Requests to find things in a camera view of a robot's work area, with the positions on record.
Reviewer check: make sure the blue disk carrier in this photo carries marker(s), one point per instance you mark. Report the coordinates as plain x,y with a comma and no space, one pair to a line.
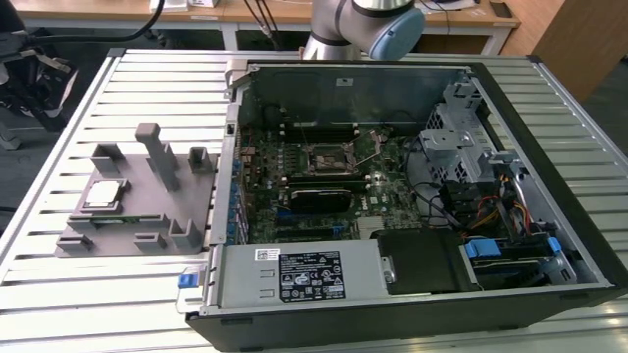
480,250

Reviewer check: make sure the wooden cabinet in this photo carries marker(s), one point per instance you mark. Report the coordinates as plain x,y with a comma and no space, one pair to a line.
579,36

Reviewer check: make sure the metal drive cage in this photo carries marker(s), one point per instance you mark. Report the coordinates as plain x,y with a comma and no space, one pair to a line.
442,141

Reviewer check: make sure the green RAM stick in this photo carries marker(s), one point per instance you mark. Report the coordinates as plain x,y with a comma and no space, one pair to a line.
127,220

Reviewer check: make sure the black expansion slot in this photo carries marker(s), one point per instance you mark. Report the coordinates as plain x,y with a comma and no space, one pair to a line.
304,232

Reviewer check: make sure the silver power supply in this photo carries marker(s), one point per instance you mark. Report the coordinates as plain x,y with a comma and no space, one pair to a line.
240,264

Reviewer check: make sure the black hard disk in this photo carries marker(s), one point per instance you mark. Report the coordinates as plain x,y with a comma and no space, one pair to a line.
510,274

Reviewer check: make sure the black graphics card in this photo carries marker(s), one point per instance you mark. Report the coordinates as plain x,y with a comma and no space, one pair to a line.
319,202

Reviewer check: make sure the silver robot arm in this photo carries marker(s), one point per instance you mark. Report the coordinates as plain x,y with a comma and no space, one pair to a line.
339,22

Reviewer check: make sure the black plastic shroud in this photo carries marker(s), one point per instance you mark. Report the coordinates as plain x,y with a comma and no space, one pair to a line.
422,257

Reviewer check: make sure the black phone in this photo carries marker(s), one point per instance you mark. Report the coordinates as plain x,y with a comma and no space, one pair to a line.
502,9

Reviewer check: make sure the green motherboard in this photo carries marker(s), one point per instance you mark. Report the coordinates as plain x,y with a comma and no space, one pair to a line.
395,218

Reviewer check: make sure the blue case latch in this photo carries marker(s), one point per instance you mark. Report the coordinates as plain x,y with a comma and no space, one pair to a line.
187,281

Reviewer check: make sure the white furniture foot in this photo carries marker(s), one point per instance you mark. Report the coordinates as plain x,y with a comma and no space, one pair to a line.
10,139

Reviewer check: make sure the black PC case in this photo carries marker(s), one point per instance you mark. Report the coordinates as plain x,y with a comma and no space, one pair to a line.
392,323

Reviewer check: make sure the CPU socket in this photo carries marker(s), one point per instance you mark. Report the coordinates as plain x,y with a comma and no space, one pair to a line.
326,162

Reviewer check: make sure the metal locking lever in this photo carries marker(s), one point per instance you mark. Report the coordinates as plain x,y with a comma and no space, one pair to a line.
306,137

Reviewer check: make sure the silver chipset heatsink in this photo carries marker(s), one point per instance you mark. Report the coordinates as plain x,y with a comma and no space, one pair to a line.
371,225

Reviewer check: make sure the grey parts rack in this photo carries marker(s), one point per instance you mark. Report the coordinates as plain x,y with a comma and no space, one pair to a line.
142,200

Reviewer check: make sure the small white box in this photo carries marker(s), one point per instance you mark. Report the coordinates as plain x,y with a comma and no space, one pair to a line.
202,3

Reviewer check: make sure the white cardboard box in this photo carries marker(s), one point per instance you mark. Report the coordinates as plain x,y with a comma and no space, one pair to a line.
176,6

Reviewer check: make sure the silver CPU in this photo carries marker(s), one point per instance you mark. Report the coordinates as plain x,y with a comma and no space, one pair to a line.
104,195

